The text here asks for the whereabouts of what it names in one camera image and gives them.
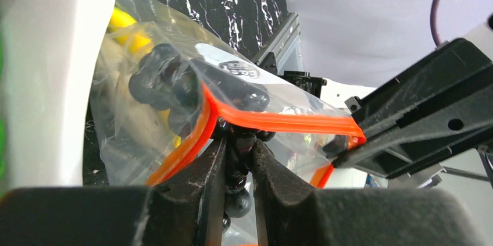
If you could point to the dark blue toy grapes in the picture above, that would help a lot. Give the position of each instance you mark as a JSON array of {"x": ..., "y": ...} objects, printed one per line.
[{"x": 198, "y": 118}]

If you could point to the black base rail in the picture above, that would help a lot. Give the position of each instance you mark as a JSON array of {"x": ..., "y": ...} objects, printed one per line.
[{"x": 282, "y": 57}]

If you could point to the white plastic bin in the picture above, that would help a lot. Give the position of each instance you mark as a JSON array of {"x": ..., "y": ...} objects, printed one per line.
[{"x": 49, "y": 52}]

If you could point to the clear zip top bag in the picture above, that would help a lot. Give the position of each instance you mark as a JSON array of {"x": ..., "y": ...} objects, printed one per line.
[{"x": 296, "y": 125}]

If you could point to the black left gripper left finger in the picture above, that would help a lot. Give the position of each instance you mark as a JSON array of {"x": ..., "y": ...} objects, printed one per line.
[{"x": 134, "y": 213}]

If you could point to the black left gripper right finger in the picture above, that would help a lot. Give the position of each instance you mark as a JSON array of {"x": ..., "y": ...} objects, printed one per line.
[{"x": 289, "y": 211}]

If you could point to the yellow toy banana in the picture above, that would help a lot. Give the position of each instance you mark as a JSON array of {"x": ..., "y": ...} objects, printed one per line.
[{"x": 143, "y": 100}]

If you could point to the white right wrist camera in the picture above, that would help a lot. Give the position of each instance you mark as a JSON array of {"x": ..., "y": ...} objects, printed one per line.
[{"x": 481, "y": 36}]

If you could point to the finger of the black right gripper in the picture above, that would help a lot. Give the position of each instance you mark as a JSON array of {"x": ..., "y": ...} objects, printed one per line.
[{"x": 436, "y": 109}]

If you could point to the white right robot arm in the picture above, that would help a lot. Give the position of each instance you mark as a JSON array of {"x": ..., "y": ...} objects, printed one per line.
[{"x": 346, "y": 94}]

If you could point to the green toy lettuce leaf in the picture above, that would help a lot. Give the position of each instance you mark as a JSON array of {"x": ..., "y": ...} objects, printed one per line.
[{"x": 2, "y": 121}]

